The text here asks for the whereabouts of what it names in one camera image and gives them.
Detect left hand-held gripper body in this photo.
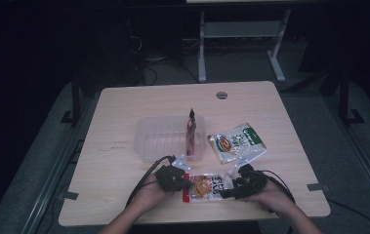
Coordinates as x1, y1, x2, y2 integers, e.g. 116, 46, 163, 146
154, 156, 193, 193

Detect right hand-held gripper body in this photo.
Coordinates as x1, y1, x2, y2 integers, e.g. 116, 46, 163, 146
227, 158, 268, 200

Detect red and white spout pouch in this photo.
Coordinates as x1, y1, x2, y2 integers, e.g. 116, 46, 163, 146
182, 168, 237, 204

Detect clear plastic container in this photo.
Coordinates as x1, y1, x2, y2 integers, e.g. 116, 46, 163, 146
133, 114, 208, 163

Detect red snack packet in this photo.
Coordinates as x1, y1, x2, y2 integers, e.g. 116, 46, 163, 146
185, 107, 198, 158

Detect person's right hand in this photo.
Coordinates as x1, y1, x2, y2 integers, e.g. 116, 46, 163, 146
241, 177, 297, 216

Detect person's left hand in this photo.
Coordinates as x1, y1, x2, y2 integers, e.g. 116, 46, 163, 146
133, 172, 176, 214

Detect green and white food packet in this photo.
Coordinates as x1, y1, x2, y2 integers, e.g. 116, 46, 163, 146
207, 122, 267, 169

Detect person's dark clothing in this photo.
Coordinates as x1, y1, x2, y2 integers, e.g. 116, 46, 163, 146
130, 220, 264, 234

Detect grey tape piece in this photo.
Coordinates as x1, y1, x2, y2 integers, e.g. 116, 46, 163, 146
56, 190, 80, 201
306, 182, 332, 193

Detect black metal stand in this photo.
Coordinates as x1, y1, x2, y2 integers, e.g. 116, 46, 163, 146
60, 68, 83, 127
335, 64, 366, 127

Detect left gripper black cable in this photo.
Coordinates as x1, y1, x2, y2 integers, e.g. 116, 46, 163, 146
124, 154, 178, 210

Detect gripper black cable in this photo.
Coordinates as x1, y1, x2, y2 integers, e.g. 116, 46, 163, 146
259, 169, 297, 205
124, 154, 178, 210

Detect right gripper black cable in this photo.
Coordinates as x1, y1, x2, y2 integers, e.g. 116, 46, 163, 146
259, 169, 297, 205

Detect black floor cable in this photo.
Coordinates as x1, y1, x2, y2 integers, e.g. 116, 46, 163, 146
327, 198, 370, 234

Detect grey metal rail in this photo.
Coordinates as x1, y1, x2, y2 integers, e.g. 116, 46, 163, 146
320, 94, 370, 211
20, 137, 88, 234

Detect black background cables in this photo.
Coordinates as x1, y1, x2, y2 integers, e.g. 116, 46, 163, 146
128, 33, 200, 86

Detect white desk frame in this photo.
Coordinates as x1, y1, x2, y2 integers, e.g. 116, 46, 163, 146
197, 8, 293, 83

